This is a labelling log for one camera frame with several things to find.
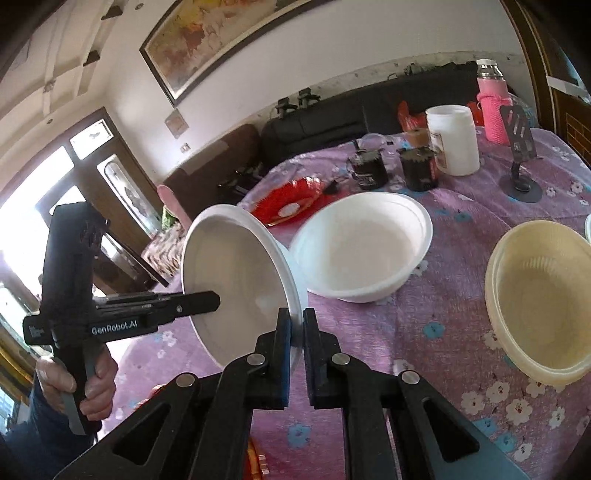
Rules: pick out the black phone stand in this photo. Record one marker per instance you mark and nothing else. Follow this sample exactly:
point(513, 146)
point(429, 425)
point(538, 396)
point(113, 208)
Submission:
point(516, 185)

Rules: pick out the white plastic jar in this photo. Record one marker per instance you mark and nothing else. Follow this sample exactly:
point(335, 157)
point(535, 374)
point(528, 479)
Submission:
point(454, 139)

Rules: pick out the brown armchair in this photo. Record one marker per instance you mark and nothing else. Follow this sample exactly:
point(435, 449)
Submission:
point(193, 186)

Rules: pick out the pink water bottle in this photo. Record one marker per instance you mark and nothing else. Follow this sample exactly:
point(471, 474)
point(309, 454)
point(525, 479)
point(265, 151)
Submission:
point(493, 94)

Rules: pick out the white bowl upright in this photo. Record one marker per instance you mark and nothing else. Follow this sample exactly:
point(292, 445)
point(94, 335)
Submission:
point(364, 247)

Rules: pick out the dark small jar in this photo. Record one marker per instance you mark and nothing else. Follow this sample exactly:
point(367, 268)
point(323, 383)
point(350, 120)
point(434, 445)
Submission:
point(420, 169)

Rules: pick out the person's left hand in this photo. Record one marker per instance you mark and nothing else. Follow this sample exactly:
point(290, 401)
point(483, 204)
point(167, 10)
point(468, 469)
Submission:
point(99, 389)

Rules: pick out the patterned blanket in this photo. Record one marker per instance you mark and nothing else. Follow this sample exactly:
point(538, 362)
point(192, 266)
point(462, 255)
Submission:
point(164, 252)

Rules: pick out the red glass plate far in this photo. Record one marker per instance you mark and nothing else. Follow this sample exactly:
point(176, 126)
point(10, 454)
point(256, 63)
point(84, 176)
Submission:
point(291, 202)

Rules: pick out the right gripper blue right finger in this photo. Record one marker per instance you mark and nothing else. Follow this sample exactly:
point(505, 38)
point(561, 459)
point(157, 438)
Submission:
point(396, 426)

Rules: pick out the white bowl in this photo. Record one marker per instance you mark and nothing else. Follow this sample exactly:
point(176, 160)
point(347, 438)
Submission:
point(364, 247)
point(228, 251)

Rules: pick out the cream plastic bowl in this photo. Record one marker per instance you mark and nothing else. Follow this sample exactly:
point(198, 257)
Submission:
point(537, 292)

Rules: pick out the black sofa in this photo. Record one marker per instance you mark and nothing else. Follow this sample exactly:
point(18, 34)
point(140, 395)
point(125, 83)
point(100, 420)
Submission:
point(350, 115)

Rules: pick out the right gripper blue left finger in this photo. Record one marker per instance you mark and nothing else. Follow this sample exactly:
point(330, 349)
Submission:
point(196, 428)

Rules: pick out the purple floral tablecloth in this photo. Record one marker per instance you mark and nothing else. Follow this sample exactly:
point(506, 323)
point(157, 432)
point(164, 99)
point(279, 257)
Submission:
point(437, 323)

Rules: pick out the black jar with cable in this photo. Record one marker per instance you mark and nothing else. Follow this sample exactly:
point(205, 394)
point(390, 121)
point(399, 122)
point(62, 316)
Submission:
point(368, 169)

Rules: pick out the framed wall painting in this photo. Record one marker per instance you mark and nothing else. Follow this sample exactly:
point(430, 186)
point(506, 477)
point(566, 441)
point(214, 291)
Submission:
point(193, 38)

